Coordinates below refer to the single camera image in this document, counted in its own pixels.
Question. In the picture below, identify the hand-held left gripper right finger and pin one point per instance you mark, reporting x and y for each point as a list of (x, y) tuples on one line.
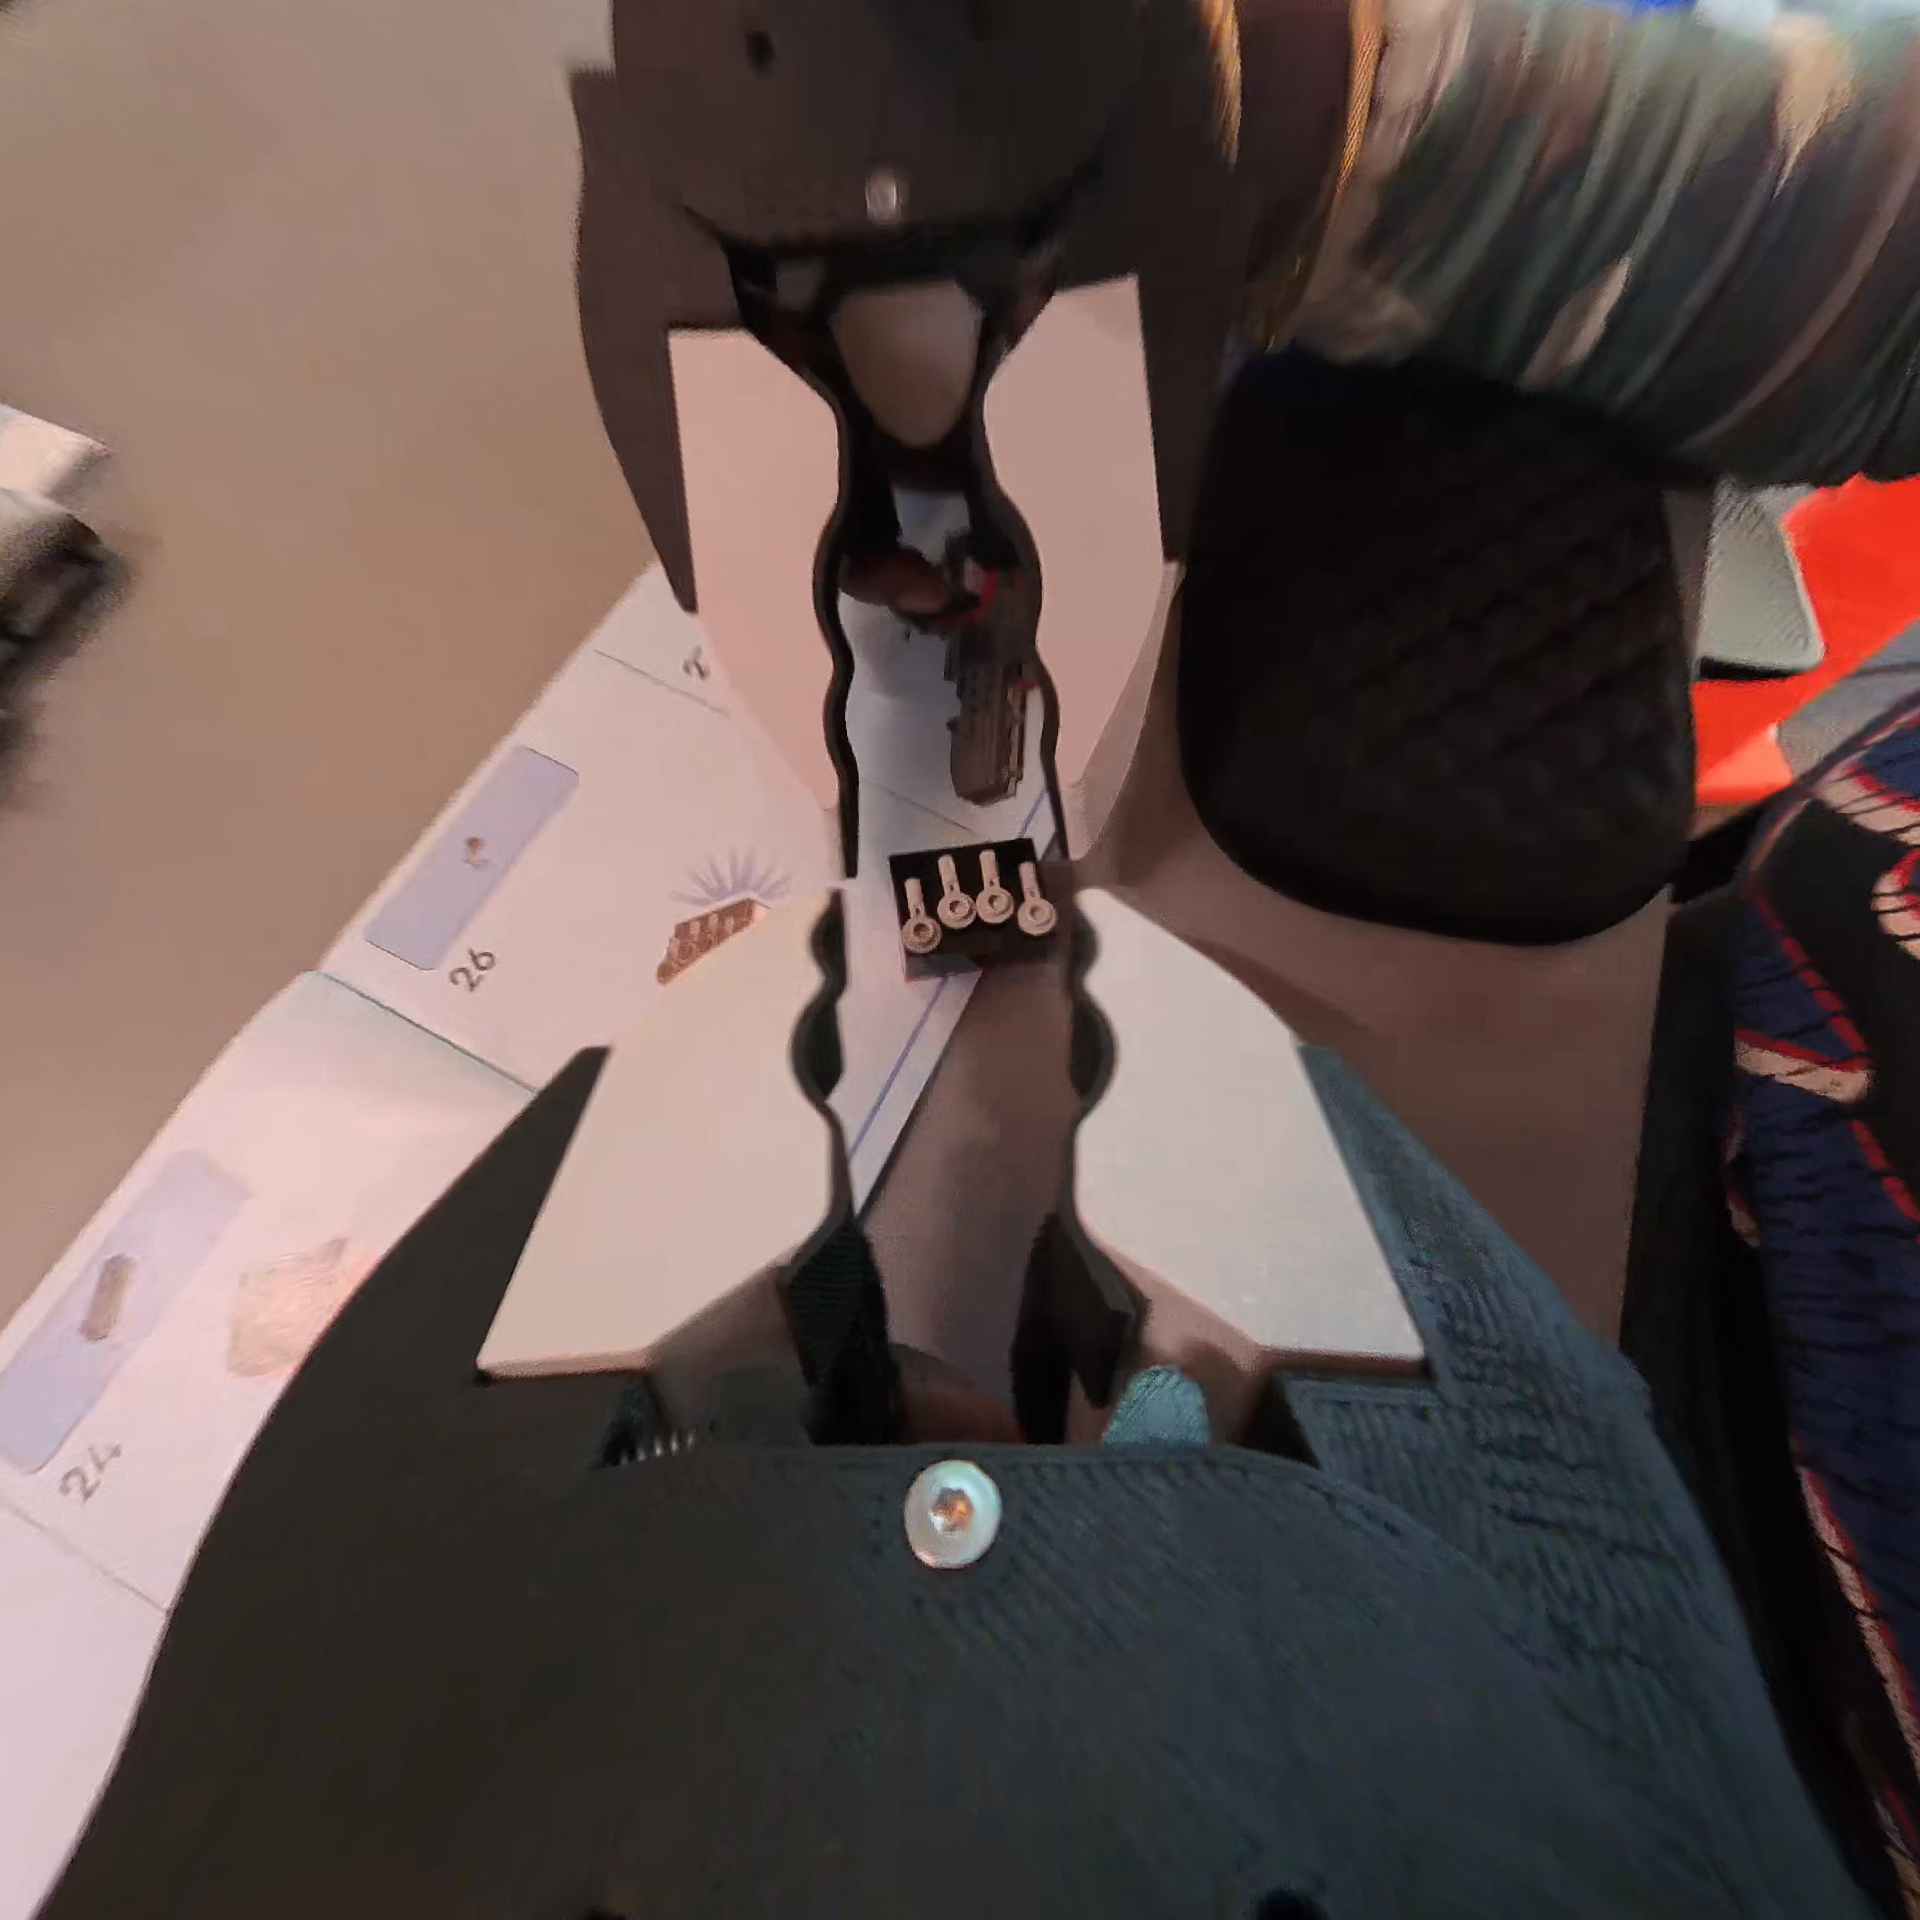
[(1230, 1200)]

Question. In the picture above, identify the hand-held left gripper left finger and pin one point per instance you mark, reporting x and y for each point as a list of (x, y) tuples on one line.
[(674, 1200)]

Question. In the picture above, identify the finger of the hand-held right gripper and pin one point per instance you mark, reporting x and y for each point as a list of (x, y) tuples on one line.
[(1094, 496), (748, 496)]

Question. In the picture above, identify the small grey toy brick pin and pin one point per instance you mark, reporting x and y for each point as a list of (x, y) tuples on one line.
[(956, 905), (1038, 912), (918, 931), (993, 899)]

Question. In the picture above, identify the black toy brick block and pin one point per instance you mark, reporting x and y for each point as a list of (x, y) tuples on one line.
[(983, 943)]

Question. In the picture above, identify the step-page instruction booklet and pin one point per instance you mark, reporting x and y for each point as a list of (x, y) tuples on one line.
[(524, 899)]

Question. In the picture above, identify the black mesh cushion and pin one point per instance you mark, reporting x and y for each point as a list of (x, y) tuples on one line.
[(1426, 645)]

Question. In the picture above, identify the dark office chair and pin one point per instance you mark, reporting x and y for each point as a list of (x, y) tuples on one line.
[(1755, 587)]

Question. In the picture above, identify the toy brick truck model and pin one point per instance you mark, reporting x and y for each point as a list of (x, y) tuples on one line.
[(45, 599)]

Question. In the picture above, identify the orange plastic object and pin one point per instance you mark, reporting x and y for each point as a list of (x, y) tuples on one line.
[(1845, 599)]

